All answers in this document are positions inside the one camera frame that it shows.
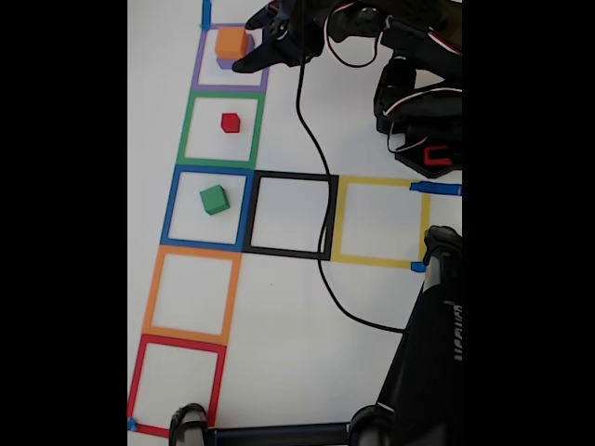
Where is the green square frame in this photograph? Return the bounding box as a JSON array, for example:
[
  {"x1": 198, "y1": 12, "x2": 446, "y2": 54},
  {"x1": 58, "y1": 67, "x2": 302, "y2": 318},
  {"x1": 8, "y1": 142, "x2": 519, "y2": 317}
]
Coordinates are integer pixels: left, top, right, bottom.
[{"x1": 176, "y1": 90, "x2": 266, "y2": 169}]

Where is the red square frame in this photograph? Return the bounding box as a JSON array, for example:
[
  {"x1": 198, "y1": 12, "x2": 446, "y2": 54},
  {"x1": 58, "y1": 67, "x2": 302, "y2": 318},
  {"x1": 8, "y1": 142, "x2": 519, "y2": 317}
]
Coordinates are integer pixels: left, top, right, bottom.
[{"x1": 127, "y1": 333, "x2": 228, "y2": 439}]

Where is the black square frame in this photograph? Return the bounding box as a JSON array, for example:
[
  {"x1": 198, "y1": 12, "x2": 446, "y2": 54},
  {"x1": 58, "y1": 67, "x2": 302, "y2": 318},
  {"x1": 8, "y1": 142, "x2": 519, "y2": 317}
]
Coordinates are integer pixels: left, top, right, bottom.
[{"x1": 241, "y1": 169, "x2": 339, "y2": 261}]

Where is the green square block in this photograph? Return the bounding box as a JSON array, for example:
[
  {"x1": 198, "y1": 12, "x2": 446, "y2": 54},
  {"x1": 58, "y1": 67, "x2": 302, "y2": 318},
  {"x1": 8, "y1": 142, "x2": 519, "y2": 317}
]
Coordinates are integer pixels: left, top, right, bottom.
[{"x1": 198, "y1": 184, "x2": 231, "y2": 216}]

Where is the blue square frame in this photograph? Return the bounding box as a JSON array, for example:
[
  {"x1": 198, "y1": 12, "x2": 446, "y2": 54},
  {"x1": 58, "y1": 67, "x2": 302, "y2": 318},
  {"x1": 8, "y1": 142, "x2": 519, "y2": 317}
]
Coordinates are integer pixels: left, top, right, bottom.
[{"x1": 160, "y1": 164, "x2": 256, "y2": 254}]

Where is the black camera cable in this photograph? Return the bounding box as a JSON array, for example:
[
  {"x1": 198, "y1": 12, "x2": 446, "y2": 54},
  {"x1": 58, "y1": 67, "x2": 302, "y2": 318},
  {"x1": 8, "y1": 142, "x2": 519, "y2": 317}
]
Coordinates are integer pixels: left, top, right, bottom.
[{"x1": 295, "y1": 0, "x2": 411, "y2": 335}]

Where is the large purple square block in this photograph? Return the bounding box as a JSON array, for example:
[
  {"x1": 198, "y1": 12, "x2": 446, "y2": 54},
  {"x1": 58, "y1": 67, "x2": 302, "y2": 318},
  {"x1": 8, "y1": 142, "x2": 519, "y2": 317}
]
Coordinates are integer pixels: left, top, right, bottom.
[{"x1": 217, "y1": 34, "x2": 256, "y2": 71}]

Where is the yellow square frame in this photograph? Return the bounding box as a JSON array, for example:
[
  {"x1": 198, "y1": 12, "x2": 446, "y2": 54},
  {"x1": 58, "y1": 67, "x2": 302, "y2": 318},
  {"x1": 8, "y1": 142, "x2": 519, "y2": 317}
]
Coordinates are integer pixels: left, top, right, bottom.
[{"x1": 330, "y1": 175, "x2": 431, "y2": 270}]

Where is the black tripod stand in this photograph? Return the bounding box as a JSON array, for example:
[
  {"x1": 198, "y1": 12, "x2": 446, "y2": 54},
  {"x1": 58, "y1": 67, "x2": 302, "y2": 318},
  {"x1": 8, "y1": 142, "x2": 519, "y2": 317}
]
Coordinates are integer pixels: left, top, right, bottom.
[{"x1": 168, "y1": 225, "x2": 463, "y2": 446}]

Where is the purple square frame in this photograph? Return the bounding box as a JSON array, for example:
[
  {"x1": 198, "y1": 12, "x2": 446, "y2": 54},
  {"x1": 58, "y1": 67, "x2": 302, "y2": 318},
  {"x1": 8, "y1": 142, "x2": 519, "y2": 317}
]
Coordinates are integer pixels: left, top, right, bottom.
[{"x1": 190, "y1": 22, "x2": 275, "y2": 94}]

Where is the orange square block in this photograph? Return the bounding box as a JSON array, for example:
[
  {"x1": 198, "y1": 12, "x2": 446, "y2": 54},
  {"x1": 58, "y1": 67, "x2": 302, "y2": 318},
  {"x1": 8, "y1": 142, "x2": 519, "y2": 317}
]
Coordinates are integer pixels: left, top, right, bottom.
[{"x1": 215, "y1": 26, "x2": 250, "y2": 60}]

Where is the orange square frame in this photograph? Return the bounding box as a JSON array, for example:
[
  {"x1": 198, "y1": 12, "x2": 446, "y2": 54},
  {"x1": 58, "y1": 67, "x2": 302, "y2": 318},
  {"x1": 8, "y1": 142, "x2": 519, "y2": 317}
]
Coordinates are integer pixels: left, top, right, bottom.
[{"x1": 142, "y1": 244, "x2": 244, "y2": 346}]

